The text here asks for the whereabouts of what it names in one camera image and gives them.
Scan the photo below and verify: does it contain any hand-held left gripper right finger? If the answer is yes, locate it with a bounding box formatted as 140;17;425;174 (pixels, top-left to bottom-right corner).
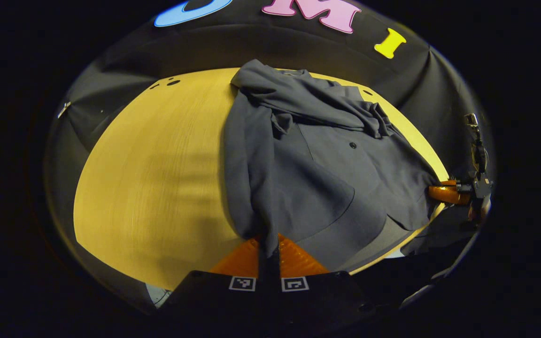
278;233;380;325

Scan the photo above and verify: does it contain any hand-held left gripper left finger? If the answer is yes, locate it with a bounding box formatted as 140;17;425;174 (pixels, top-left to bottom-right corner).
160;235;271;325

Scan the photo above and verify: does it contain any grey button shirt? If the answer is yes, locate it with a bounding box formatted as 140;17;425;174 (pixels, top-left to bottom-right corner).
224;59;442;274

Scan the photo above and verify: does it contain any black backdrop cloth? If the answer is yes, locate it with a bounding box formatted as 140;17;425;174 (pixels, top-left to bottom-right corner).
45;0;493;226

